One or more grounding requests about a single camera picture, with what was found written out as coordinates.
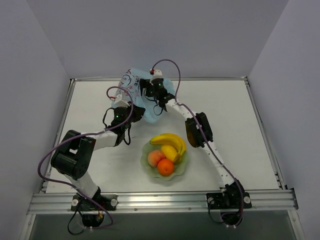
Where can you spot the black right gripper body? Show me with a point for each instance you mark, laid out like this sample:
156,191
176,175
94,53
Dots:
144,85

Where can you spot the light blue plastic bag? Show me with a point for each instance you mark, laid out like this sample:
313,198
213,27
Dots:
129,86

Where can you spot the yellow fake banana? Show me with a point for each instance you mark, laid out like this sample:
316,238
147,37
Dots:
171,139

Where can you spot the pink fake peach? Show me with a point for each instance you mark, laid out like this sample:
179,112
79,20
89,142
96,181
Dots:
154,157

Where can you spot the yellow fake lemon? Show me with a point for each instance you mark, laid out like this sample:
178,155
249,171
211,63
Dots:
170,152

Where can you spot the orange fake fruit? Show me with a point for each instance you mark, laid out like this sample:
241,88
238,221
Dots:
165,167

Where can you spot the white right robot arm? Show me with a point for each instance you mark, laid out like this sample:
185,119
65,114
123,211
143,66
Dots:
198,130

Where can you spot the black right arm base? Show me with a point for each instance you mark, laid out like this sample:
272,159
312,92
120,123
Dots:
231,202

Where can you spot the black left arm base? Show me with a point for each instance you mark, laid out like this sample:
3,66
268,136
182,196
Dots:
94,213

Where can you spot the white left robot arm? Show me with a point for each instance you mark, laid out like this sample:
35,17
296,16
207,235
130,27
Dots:
72,158

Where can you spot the green scalloped glass bowl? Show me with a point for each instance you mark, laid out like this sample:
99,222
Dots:
153,172

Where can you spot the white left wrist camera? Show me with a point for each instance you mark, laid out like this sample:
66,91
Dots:
119,101

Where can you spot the aluminium front rail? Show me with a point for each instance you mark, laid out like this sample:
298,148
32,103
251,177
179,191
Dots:
166,202

